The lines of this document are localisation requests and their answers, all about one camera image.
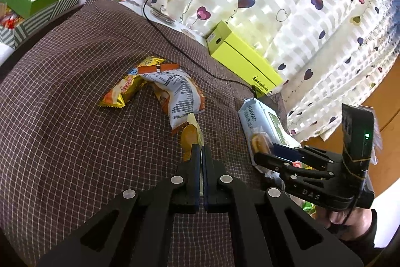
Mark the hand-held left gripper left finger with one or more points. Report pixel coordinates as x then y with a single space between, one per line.
195 176

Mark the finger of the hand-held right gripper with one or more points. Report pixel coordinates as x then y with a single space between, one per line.
268 160
287 152

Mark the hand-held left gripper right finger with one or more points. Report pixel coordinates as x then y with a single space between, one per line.
206 176

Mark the clear bread snack packet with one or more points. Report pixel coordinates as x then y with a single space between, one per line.
259 142

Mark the yellow and orange snack packet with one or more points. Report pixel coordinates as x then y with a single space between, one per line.
190 135

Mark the white and orange snack packet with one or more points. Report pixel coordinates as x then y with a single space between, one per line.
178 91

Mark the gold and orange snack packet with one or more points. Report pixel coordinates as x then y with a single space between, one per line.
125 88

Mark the person's right hand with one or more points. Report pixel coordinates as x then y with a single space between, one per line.
347 217

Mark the white green wipes pack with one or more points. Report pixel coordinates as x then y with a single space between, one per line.
250 117

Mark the yellow-green shoe box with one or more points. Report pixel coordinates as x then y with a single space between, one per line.
237 57

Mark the brown checkered tablecloth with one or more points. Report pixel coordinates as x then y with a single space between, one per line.
78 145

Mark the small round metal dish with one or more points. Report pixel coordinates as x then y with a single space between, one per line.
161 16

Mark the green striped box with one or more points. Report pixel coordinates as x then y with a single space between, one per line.
40 20

